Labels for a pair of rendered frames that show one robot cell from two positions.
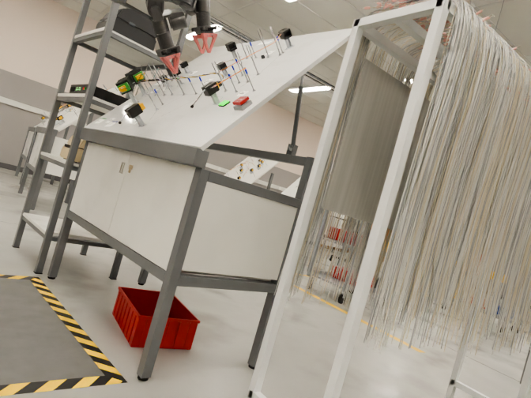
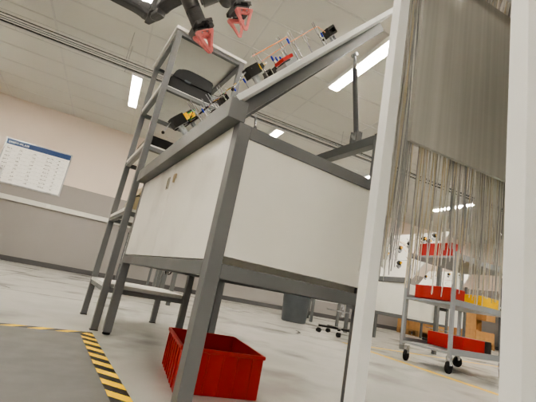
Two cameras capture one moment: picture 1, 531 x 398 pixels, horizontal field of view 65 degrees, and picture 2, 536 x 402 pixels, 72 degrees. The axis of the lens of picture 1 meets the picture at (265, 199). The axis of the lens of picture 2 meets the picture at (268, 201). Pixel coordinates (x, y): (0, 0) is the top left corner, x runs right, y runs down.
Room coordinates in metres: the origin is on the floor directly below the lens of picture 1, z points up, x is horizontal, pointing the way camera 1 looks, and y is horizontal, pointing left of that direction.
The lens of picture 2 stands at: (0.60, -0.10, 0.35)
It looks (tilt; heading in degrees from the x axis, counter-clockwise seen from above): 14 degrees up; 14
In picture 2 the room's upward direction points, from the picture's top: 11 degrees clockwise
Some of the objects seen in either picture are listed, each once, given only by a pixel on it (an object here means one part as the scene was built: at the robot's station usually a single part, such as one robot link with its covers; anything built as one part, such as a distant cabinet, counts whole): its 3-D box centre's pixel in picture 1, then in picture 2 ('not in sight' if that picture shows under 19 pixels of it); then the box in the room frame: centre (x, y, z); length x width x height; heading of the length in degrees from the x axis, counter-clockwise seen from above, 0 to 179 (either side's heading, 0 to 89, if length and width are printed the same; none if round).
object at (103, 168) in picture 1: (98, 183); (149, 214); (2.14, 0.84, 0.60); 0.55 x 0.02 x 0.39; 44
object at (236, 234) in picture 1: (175, 205); (230, 226); (2.15, 0.44, 0.60); 1.17 x 0.58 x 0.40; 44
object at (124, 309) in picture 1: (153, 317); (208, 360); (2.00, 0.36, 0.07); 0.39 x 0.29 x 0.14; 32
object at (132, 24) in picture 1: (127, 28); (185, 90); (2.63, 1.13, 1.56); 0.30 x 0.23 x 0.19; 135
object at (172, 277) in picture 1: (163, 242); (219, 270); (2.14, 0.44, 0.40); 1.18 x 0.60 x 0.80; 44
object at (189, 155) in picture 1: (130, 144); (175, 154); (1.92, 0.67, 0.83); 1.18 x 0.05 x 0.06; 44
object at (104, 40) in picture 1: (102, 126); (165, 183); (2.74, 1.16, 0.93); 0.60 x 0.50 x 1.85; 44
